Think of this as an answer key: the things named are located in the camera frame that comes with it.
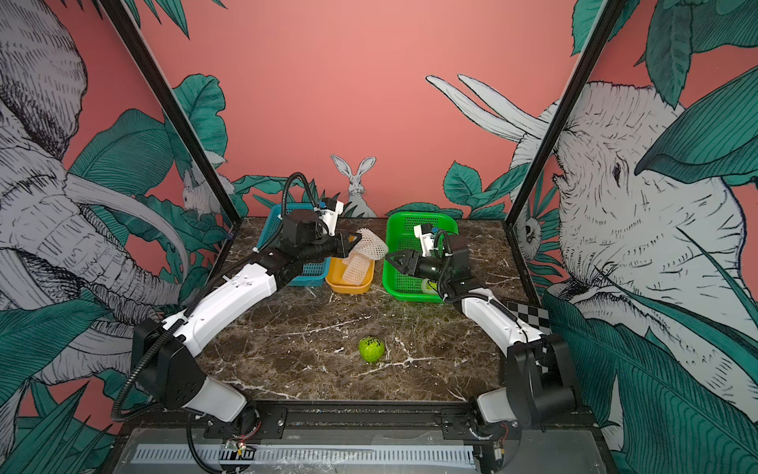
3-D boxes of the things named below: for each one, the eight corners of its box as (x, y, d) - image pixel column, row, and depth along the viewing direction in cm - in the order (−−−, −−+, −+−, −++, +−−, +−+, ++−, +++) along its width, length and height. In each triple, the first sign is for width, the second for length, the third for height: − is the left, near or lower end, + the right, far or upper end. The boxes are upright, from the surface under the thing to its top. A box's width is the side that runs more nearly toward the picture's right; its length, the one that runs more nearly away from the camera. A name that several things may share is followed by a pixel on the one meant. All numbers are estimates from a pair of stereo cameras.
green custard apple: (359, 363, 86) (357, 355, 81) (360, 344, 90) (359, 336, 84) (384, 363, 86) (384, 355, 81) (384, 344, 90) (384, 336, 84)
